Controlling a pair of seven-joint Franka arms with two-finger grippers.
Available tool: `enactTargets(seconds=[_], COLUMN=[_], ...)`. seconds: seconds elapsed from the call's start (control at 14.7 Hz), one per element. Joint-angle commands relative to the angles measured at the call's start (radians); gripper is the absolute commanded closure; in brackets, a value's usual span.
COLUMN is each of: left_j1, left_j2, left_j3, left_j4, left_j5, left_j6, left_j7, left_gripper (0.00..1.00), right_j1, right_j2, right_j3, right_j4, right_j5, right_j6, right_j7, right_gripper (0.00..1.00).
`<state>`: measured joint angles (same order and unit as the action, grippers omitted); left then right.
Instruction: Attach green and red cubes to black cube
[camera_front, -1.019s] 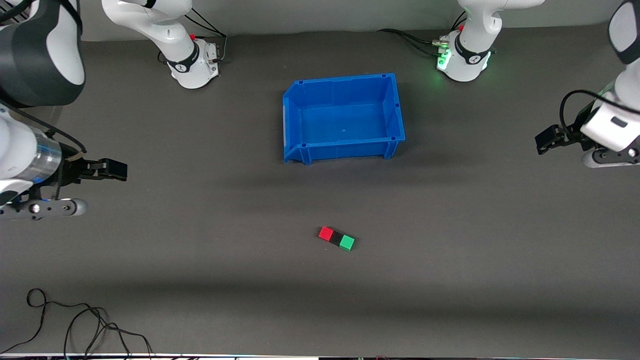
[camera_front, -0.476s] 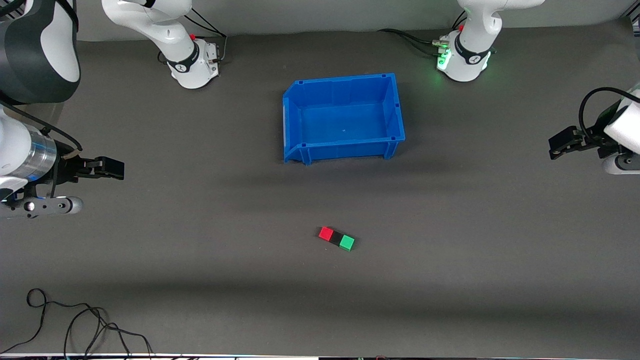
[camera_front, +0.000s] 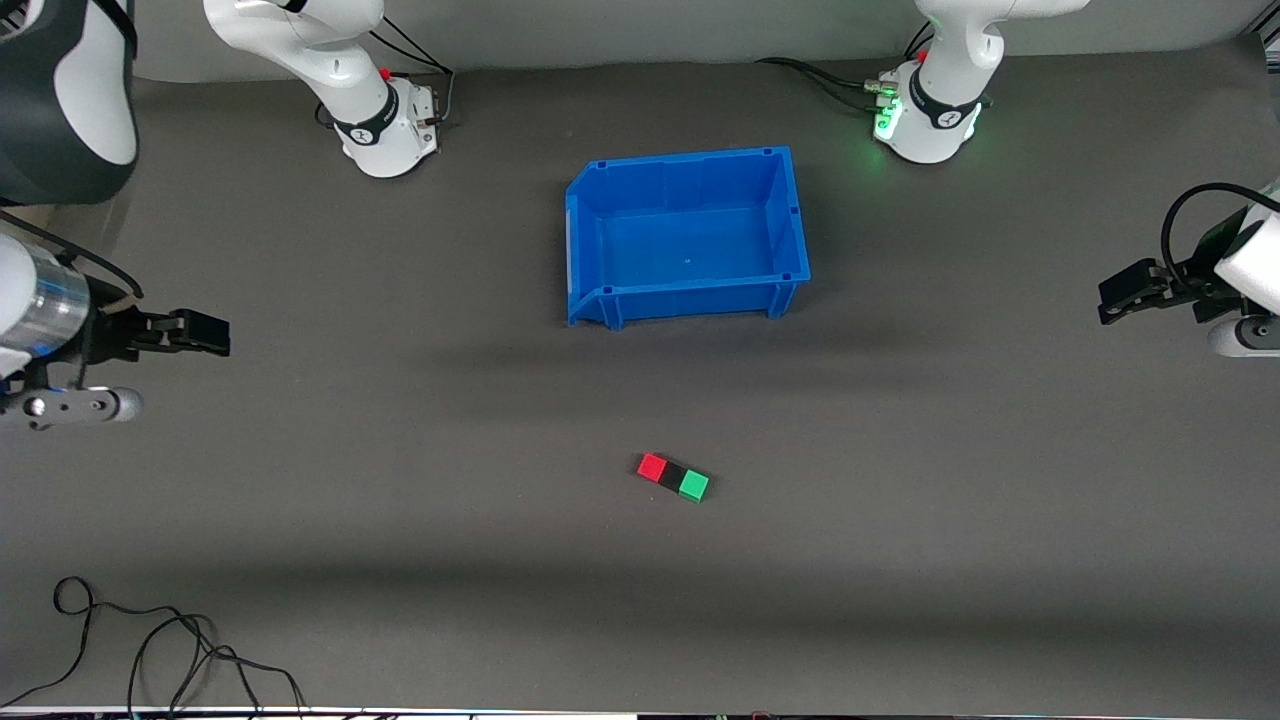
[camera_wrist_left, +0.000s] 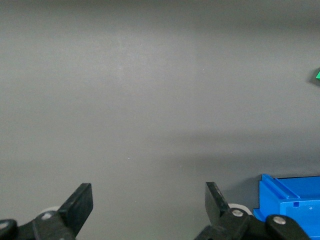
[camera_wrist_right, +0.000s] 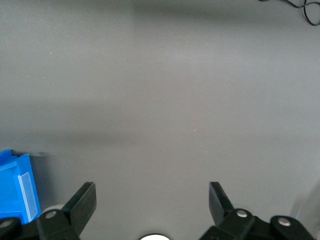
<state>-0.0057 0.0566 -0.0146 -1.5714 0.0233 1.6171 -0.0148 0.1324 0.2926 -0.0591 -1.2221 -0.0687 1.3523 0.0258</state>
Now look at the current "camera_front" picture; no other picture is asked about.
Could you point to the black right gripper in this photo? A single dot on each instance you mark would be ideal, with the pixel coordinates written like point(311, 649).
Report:
point(112, 333)

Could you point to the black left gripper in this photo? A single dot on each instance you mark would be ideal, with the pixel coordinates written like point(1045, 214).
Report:
point(1186, 277)

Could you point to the red cube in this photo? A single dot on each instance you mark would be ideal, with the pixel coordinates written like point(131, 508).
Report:
point(651, 466)

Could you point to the green cube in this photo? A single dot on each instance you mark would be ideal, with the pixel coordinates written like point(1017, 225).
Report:
point(694, 486)

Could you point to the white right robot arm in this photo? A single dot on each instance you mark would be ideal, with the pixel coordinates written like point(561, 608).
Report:
point(340, 60)

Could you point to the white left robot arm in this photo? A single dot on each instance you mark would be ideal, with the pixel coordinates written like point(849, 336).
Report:
point(945, 90)

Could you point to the black cube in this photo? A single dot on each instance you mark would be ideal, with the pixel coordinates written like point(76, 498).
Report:
point(672, 477)

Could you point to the blue plastic bin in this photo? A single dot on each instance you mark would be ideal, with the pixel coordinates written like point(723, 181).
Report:
point(690, 245)

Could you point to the dark grey table mat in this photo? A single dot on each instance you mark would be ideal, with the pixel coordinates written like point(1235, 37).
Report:
point(800, 620)

